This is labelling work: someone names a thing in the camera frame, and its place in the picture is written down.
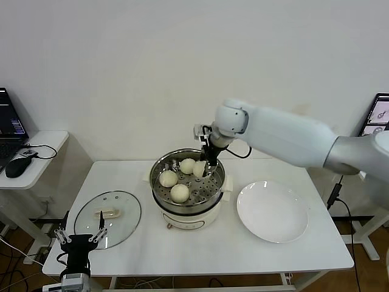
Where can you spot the black computer mouse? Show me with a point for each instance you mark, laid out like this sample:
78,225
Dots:
17,168

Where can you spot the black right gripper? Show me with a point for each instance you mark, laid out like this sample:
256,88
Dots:
212,153

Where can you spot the white wall outlet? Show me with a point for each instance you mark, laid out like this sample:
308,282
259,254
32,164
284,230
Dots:
45,201

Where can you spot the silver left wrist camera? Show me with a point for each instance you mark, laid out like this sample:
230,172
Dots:
73,282

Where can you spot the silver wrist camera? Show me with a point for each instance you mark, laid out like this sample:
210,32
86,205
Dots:
73,282
200,133

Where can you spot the perforated steel steamer basket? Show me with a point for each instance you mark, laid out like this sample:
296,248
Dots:
209,190

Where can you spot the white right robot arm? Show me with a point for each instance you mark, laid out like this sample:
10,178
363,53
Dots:
288,137

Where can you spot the white electric cooking pot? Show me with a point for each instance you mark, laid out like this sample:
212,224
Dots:
188,220

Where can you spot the white side table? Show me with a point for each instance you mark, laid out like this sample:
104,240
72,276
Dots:
371,251
51,140

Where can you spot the white floor power strip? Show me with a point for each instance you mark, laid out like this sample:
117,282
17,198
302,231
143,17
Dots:
48,228

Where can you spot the dark open laptop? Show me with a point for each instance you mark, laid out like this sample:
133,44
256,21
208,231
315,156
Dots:
9,121
380,115

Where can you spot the round glass pot lid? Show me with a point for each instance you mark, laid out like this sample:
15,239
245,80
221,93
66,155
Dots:
114,213

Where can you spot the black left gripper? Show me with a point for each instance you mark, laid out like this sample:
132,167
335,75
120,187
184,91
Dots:
77,248

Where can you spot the small black usb hub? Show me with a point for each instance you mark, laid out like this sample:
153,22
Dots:
28,153

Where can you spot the round white plate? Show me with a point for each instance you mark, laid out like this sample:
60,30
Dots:
273,213

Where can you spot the white steamed baozi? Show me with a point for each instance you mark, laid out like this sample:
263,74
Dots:
179,193
168,178
199,170
187,166

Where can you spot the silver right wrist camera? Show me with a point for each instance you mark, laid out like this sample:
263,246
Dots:
200,133

